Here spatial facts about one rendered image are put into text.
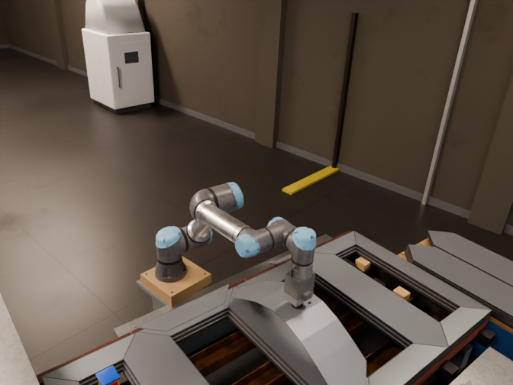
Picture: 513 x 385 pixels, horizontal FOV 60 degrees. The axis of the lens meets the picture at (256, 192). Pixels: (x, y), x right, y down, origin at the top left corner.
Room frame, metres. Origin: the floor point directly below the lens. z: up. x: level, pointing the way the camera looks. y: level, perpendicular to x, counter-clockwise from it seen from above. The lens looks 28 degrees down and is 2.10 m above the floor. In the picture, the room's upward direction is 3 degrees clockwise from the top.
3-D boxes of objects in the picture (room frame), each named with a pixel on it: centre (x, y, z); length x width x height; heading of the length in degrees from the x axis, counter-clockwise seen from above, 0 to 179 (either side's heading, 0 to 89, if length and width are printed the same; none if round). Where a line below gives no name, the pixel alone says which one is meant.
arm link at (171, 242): (1.75, 0.39, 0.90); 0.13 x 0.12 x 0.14; 127
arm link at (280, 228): (1.29, -0.09, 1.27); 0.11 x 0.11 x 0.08; 37
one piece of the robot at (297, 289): (1.21, -0.17, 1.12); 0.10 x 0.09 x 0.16; 43
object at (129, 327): (1.75, 0.02, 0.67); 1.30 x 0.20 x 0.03; 130
